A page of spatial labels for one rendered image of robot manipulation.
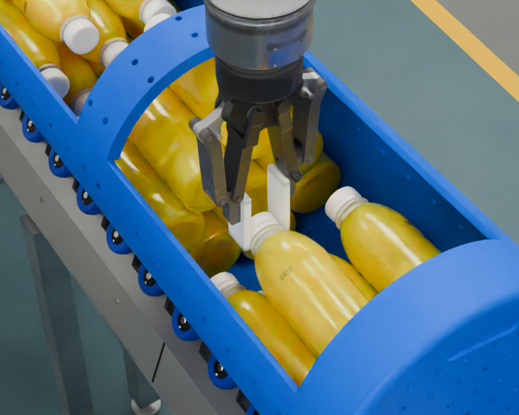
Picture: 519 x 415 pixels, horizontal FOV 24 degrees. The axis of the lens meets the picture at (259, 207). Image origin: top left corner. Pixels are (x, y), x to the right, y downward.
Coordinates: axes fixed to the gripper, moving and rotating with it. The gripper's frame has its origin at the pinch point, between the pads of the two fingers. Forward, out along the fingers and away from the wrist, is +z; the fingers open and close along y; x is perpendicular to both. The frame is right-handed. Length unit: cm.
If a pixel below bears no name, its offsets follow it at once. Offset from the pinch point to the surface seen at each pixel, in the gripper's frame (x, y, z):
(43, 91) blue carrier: 29.1, -8.9, 2.2
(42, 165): 39.6, -6.9, 23.4
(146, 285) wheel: 12.6, -6.8, 19.9
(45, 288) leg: 56, -4, 66
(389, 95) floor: 106, 109, 116
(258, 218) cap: -0.2, -0.2, 1.2
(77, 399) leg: 56, -3, 99
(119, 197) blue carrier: 11.7, -9.2, 3.4
